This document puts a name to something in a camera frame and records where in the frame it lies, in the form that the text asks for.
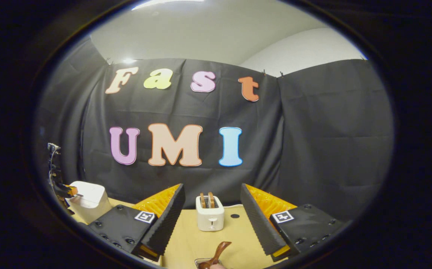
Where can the brown toast slice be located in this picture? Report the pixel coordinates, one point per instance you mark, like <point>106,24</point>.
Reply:
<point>202,201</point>
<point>211,200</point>

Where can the white rice cooker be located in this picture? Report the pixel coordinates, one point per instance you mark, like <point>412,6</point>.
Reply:
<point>89,201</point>

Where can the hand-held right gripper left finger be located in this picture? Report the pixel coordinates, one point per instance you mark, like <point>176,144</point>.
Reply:
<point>163,228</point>

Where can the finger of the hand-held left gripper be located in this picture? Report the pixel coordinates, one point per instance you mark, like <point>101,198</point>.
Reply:
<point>72,190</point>

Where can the white toaster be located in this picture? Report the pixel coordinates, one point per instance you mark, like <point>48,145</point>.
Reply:
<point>210,220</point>

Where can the black backdrop cloth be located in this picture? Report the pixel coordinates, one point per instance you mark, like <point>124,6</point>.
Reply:
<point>208,108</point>

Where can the brown wooden spoon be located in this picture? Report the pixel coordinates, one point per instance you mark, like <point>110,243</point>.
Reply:
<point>216,256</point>

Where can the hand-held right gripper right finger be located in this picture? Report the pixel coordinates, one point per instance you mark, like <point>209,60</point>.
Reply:
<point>262,228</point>

